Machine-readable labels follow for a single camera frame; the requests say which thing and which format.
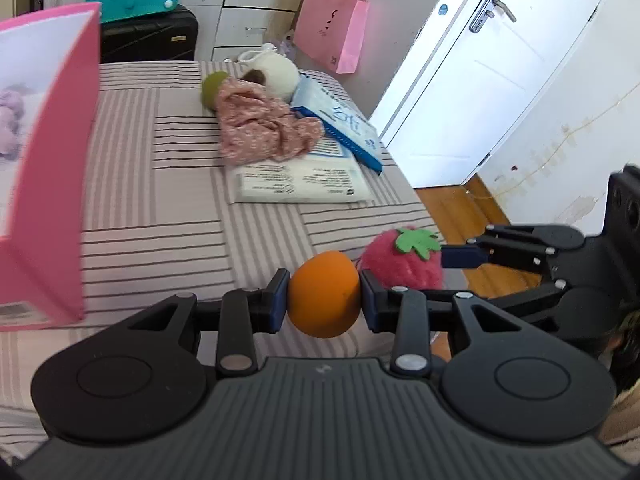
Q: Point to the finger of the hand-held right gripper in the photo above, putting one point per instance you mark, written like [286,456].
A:
[535,305]
[462,256]

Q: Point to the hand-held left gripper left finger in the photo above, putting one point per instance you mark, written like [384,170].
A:
[279,305]

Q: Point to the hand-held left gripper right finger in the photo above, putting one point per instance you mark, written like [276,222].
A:
[370,305]

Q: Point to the orange foam ball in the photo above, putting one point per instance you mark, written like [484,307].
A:
[324,294]

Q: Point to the pink strawberry plush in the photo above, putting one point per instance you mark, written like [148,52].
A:
[400,265]

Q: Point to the blue white tissue pack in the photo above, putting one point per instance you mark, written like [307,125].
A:
[345,120]

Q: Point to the pink floral cloth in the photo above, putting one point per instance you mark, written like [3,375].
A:
[255,125]

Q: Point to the green ball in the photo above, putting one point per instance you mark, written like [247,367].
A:
[212,89]

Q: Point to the white round plush toy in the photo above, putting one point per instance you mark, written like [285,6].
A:
[275,72]

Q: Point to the pink storage box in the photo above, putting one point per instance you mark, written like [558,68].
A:
[50,160]

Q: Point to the striped bed sheet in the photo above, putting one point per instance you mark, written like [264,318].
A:
[165,200]

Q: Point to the white door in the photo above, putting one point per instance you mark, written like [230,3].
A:
[475,95]

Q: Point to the pink paper bag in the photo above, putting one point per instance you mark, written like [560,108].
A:
[332,30]

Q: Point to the black suitcase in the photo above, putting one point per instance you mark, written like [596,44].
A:
[150,37]

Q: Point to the light wooden wardrobe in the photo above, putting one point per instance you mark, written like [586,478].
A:
[250,0]

